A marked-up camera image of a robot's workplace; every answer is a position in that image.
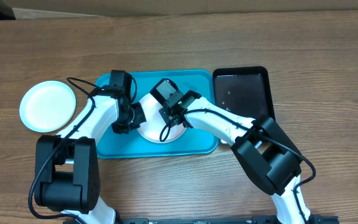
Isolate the pink plate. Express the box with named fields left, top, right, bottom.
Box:
left=137, top=93, right=186, bottom=143

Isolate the light blue plate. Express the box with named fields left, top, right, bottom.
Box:
left=19, top=80, right=76, bottom=133

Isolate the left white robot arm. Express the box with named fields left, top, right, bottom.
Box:
left=28, top=89, right=145, bottom=223

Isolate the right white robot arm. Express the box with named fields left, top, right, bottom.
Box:
left=153, top=91, right=313, bottom=223

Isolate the teal plastic tray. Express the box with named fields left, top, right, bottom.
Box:
left=96, top=69, right=218, bottom=159

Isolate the black rectangular tray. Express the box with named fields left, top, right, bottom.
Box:
left=212, top=65, right=276, bottom=146

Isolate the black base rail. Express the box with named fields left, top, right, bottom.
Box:
left=114, top=215, right=340, bottom=224

